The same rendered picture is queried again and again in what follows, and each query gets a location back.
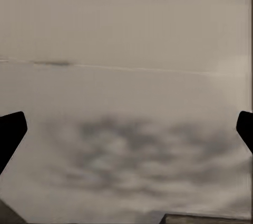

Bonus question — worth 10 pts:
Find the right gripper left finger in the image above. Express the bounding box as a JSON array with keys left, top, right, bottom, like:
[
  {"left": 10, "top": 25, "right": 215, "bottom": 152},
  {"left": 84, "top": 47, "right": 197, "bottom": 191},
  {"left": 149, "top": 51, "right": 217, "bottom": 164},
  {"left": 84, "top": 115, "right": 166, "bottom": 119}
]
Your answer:
[{"left": 0, "top": 111, "right": 27, "bottom": 175}]

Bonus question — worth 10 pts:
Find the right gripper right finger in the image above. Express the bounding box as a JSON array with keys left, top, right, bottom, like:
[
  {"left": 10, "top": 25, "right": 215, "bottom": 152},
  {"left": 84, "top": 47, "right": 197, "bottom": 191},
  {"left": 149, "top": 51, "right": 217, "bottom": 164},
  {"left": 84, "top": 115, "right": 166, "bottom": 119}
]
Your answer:
[{"left": 236, "top": 111, "right": 253, "bottom": 153}]

